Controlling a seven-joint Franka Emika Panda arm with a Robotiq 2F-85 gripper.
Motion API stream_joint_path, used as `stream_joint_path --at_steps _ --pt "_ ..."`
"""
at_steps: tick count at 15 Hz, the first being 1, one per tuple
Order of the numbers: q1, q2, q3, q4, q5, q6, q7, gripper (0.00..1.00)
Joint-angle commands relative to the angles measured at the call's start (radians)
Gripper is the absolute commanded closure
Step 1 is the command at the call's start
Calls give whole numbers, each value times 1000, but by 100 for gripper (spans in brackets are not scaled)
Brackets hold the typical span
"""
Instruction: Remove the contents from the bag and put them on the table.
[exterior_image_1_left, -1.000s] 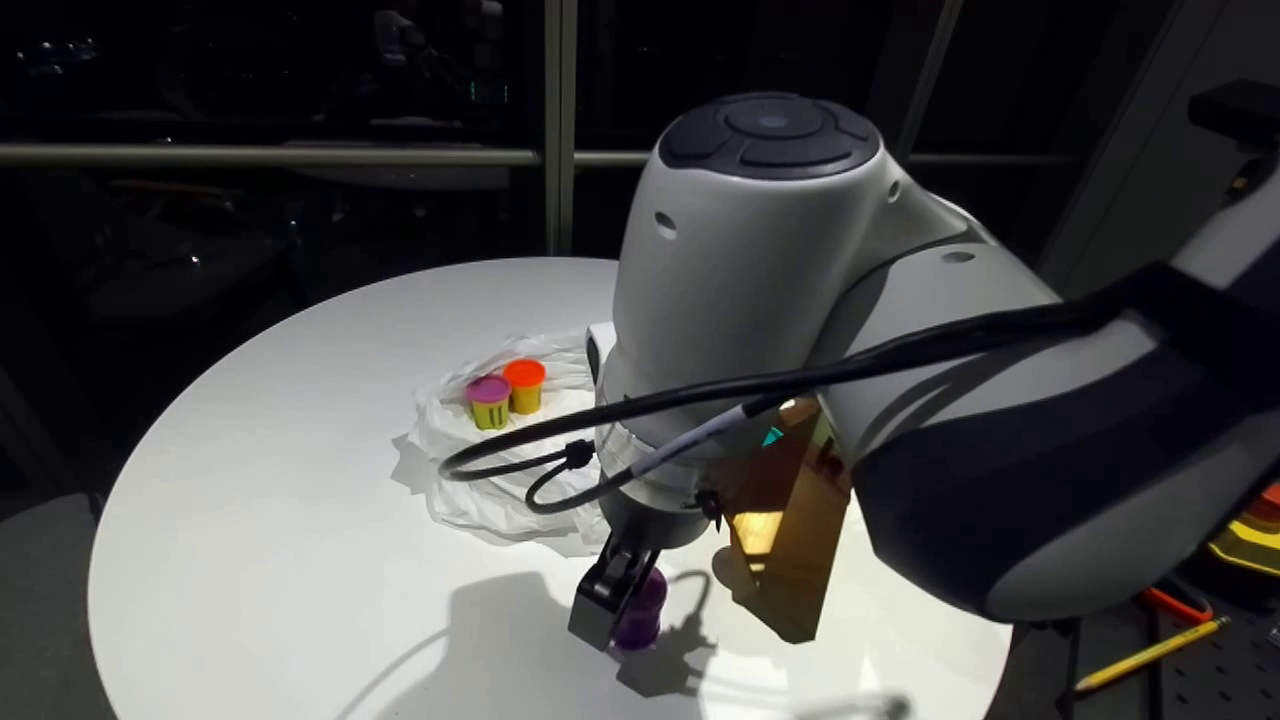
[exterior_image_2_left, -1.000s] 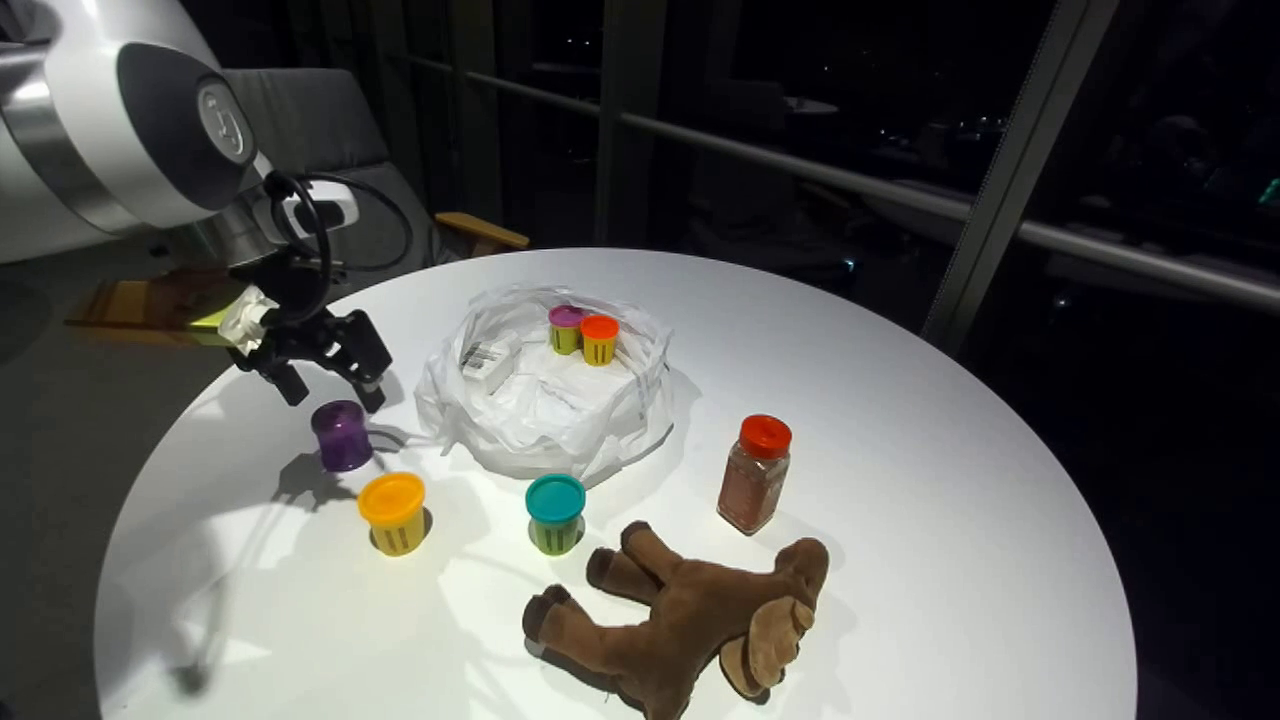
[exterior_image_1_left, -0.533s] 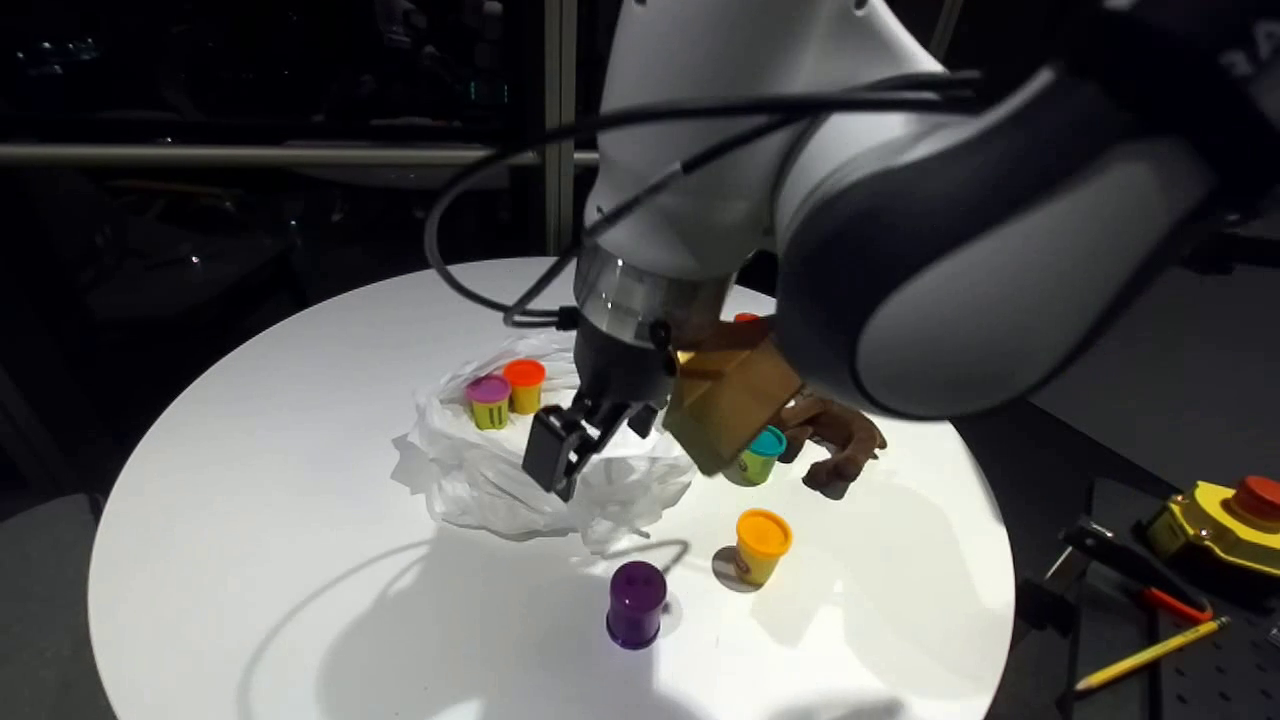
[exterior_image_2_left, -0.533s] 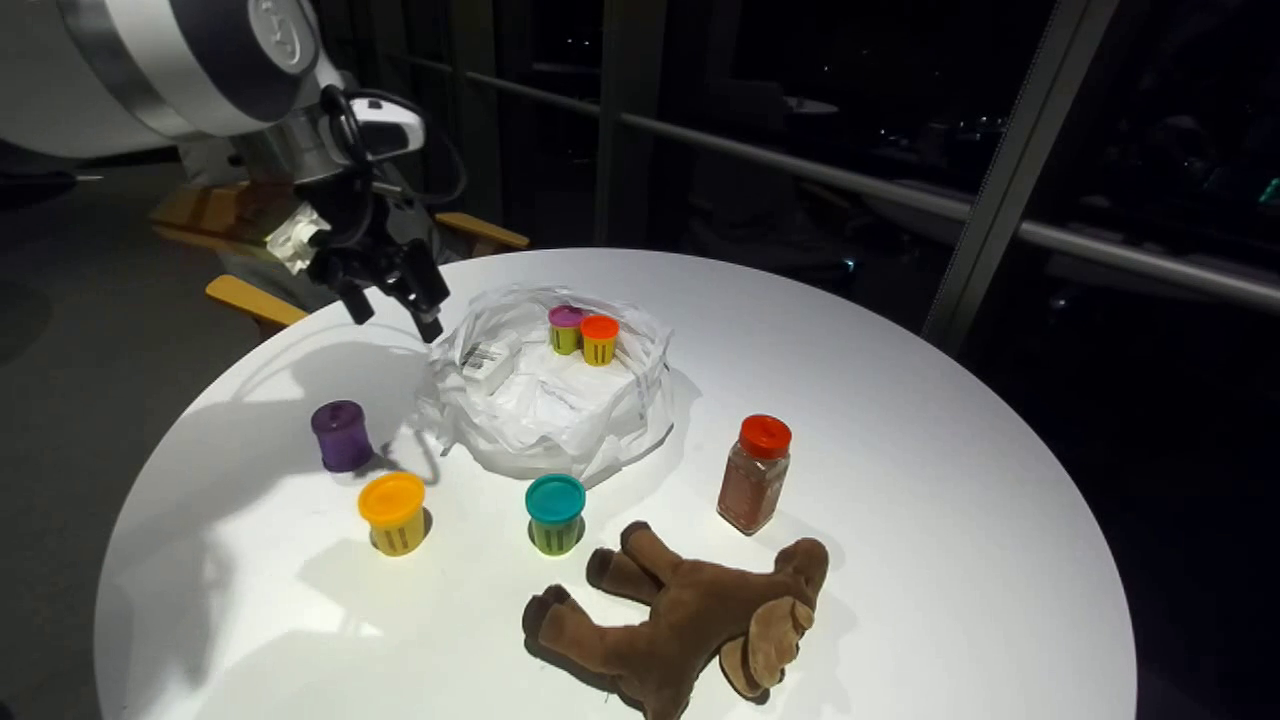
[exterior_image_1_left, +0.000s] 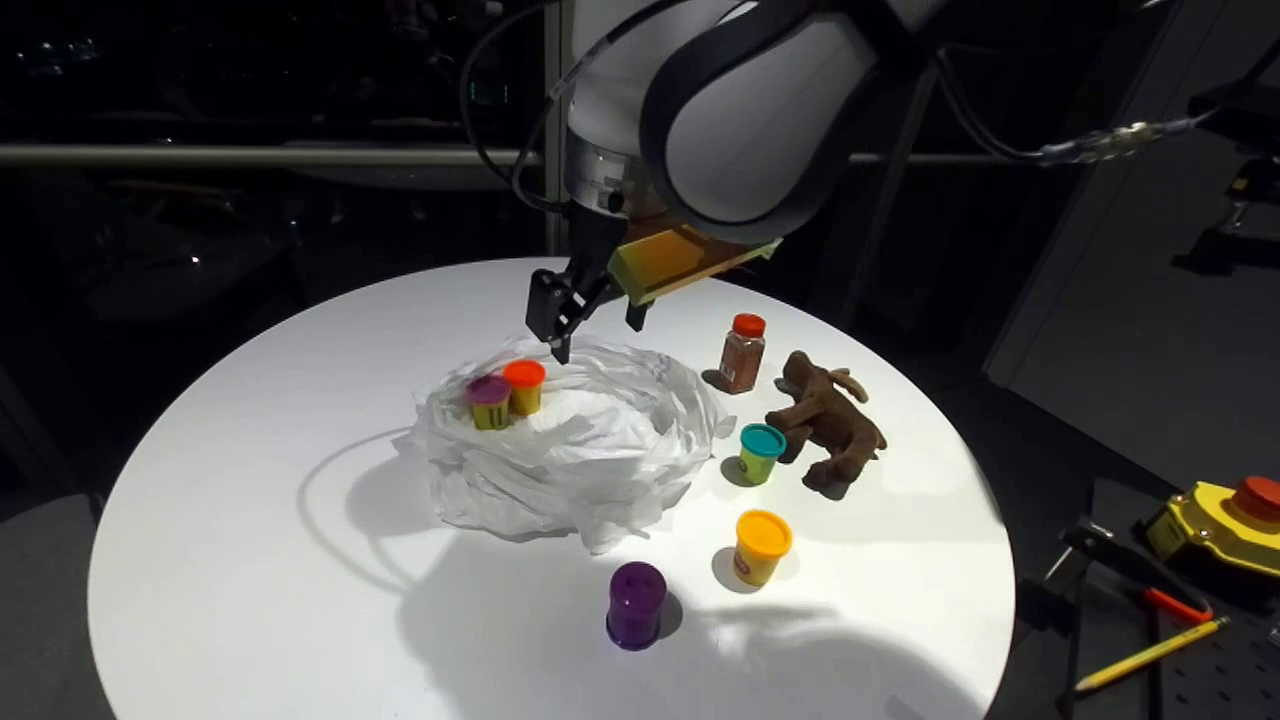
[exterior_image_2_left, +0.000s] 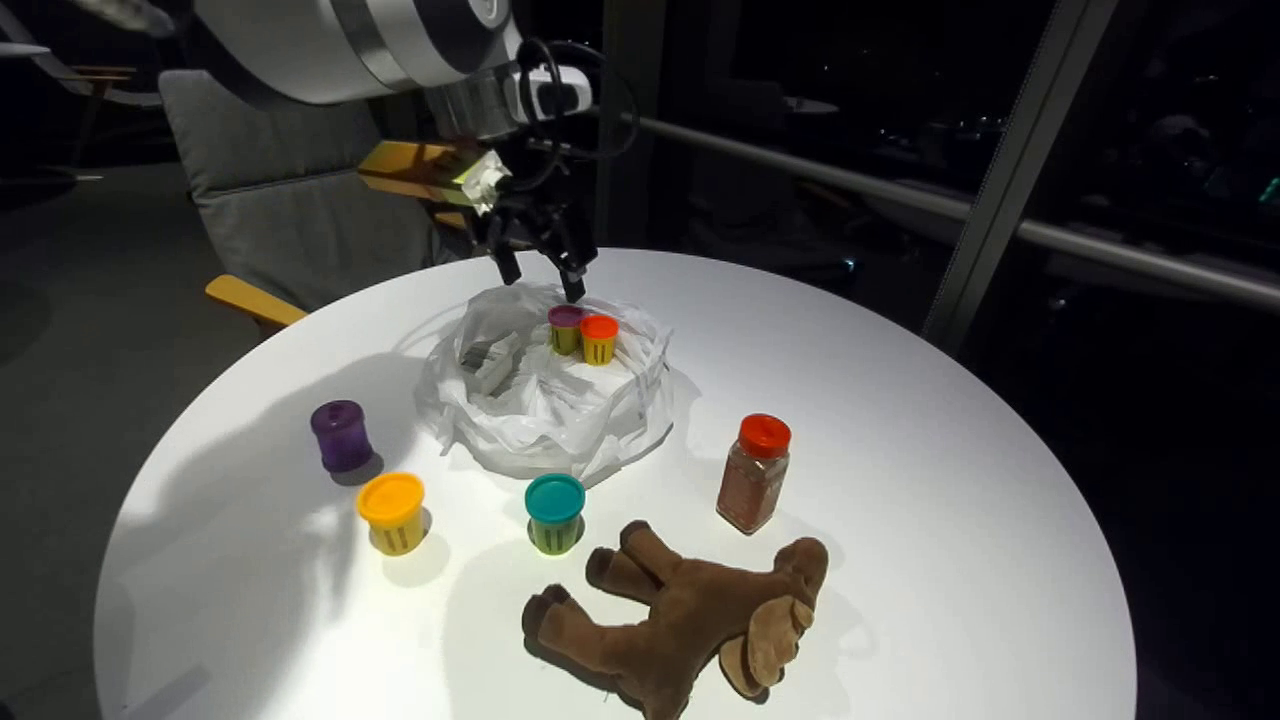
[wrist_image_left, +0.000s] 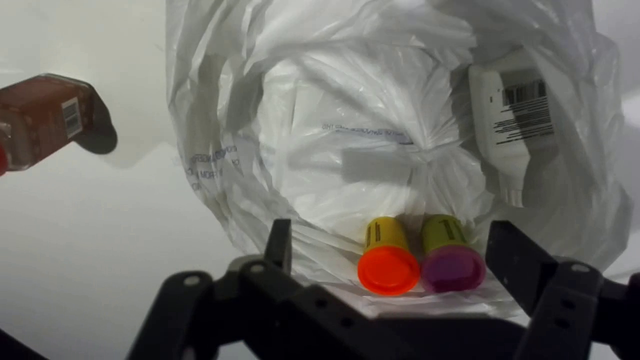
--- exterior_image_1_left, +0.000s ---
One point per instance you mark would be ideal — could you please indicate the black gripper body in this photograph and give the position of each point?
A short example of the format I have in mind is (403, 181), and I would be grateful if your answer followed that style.
(599, 266)

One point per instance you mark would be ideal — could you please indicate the orange lid dough tub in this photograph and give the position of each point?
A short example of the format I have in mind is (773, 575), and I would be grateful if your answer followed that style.
(525, 387)

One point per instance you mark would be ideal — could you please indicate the red lid spice jar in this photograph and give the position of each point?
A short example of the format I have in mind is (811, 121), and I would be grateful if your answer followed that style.
(740, 359)

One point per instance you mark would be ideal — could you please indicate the magenta lid dough tub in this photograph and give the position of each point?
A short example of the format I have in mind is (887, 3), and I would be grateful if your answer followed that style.
(488, 401)

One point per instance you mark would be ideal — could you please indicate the teal lid dough tub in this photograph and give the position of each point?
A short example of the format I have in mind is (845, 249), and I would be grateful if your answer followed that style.
(760, 455)

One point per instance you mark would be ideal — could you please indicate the brown plush dog toy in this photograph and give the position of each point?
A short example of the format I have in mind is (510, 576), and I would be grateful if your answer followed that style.
(836, 422)

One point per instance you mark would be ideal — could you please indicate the yellow lid dough tub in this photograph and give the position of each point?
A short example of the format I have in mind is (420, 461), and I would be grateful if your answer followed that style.
(760, 545)

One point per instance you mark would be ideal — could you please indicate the dark purple lid dough tub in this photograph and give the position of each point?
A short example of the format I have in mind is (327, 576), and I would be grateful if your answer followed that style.
(637, 605)

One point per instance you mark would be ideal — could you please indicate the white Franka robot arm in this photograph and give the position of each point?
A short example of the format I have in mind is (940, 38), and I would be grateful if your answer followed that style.
(760, 105)

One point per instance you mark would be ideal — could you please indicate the white plastic bag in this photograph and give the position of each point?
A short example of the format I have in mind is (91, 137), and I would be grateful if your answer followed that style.
(600, 455)

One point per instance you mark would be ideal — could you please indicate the metal window railing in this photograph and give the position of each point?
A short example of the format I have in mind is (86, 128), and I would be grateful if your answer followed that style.
(202, 155)

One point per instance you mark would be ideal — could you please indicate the yellow pencil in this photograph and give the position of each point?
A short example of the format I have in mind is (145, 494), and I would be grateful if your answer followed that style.
(1144, 655)

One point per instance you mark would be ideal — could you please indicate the black stand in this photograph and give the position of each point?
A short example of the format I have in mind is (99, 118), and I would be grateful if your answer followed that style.
(1242, 173)

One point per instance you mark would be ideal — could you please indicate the yellow emergency stop button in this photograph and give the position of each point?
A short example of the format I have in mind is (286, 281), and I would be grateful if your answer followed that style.
(1221, 521)

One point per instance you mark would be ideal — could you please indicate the grey window post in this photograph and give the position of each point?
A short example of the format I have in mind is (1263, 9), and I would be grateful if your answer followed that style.
(552, 81)

